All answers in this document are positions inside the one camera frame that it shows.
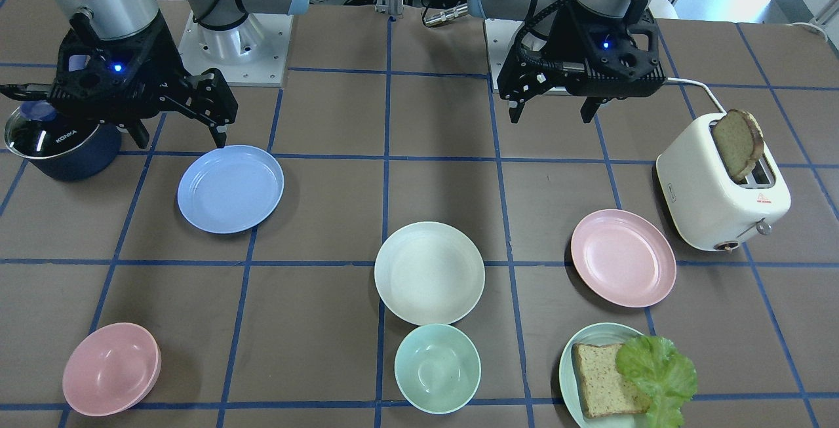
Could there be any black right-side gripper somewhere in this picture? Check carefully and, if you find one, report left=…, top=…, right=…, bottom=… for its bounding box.
left=2, top=10, right=239, bottom=149

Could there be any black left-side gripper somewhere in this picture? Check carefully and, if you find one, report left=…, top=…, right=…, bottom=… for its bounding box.
left=498, top=2, right=667, bottom=124

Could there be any blue plate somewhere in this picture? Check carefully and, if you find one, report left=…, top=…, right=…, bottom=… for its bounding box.
left=176, top=145, right=285, bottom=234

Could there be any pink plate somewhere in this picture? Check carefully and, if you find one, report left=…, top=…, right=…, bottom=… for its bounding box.
left=570, top=209, right=677, bottom=308

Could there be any right-side robot arm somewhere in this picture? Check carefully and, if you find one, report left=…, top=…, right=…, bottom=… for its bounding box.
left=2, top=0, right=311, bottom=148

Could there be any left-side robot arm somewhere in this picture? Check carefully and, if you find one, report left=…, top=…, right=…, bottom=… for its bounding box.
left=467, top=0, right=667, bottom=124

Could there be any dark blue pot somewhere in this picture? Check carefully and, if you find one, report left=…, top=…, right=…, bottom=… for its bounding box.
left=10, top=121, right=122, bottom=182

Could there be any silver metal connector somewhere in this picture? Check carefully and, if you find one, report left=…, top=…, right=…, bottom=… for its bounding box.
left=421, top=4, right=469, bottom=28

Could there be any glass pot lid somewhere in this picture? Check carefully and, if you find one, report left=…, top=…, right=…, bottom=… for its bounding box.
left=4, top=100, right=98, bottom=159

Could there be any white toaster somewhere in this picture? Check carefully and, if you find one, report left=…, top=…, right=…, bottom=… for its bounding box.
left=655, top=113, right=792, bottom=251

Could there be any bread slice in toaster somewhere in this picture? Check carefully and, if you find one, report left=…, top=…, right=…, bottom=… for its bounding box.
left=711, top=109, right=766, bottom=183

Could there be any white plate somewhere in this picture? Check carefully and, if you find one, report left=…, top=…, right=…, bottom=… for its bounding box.
left=374, top=222, right=486, bottom=326

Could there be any green plate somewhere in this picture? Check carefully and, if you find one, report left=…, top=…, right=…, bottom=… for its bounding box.
left=558, top=322, right=648, bottom=427

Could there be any pink bowl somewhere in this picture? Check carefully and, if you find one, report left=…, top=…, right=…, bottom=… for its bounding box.
left=62, top=322, right=162, bottom=417

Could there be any green bowl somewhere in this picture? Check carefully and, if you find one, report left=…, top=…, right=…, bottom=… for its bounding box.
left=395, top=324, right=482, bottom=415

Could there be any bread slice on plate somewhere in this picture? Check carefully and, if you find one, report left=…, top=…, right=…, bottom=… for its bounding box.
left=572, top=343, right=652, bottom=418

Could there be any green lettuce leaf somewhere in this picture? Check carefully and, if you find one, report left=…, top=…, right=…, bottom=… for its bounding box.
left=616, top=336, right=698, bottom=427

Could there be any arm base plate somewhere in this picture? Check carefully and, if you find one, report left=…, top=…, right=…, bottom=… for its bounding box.
left=179, top=14, right=294, bottom=88
left=484, top=18, right=571, bottom=94

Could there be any white toaster cable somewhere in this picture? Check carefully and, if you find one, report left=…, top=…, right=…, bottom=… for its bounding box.
left=665, top=77, right=728, bottom=115

